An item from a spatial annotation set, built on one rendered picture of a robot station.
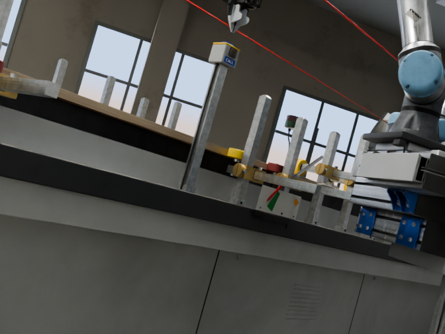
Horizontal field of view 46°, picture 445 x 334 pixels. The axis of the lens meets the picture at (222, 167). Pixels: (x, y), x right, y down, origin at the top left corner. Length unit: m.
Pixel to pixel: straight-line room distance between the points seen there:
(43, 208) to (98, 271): 0.47
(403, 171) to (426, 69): 0.34
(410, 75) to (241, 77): 5.15
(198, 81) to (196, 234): 4.69
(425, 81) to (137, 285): 1.23
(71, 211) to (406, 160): 0.93
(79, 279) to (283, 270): 1.12
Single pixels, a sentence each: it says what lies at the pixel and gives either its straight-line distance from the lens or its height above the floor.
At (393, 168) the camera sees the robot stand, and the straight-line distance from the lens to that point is 1.40.
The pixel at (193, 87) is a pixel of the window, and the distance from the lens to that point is 6.43.
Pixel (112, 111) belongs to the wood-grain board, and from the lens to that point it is 1.75.
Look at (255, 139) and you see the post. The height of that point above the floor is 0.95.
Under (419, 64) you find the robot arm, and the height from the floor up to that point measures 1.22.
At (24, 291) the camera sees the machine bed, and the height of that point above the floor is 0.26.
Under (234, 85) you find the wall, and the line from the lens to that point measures 6.57.
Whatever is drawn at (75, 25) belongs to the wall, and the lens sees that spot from 6.46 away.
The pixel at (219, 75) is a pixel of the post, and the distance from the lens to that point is 1.81.
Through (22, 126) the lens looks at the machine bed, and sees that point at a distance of 1.68.
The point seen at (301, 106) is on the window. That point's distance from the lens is 6.82.
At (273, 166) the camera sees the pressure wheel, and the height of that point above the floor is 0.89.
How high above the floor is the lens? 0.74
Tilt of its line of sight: 2 degrees up
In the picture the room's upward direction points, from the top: 16 degrees clockwise
